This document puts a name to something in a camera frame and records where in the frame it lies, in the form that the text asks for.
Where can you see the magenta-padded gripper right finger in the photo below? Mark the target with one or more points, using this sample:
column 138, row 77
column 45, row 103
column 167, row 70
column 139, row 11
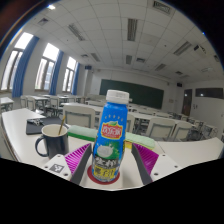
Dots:
column 163, row 166

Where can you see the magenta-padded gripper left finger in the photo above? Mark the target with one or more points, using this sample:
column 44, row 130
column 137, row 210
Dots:
column 55, row 166

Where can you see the blue white-capped drink bottle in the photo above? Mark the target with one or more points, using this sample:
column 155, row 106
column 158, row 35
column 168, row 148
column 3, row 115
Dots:
column 110, row 140

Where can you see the dark blue mug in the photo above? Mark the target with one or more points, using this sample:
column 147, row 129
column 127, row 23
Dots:
column 58, row 145

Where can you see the group of white classroom chairs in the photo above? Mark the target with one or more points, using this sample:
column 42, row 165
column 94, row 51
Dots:
column 160, row 128

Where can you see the thin wooden stick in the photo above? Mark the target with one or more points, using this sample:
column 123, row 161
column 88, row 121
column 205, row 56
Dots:
column 62, row 125

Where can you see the dark flat notebook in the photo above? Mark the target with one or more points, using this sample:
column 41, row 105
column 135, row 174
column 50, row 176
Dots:
column 35, row 127

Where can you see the dark door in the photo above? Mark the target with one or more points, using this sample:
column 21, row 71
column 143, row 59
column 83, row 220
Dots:
column 187, row 101

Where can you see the group of tall windows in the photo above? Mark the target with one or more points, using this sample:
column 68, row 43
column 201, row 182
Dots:
column 46, row 68

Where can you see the group of blue curtains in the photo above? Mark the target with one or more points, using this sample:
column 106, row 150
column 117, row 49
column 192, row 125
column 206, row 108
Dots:
column 23, row 66

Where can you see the group of ceiling lights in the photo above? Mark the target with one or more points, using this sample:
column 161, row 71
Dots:
column 132, row 29

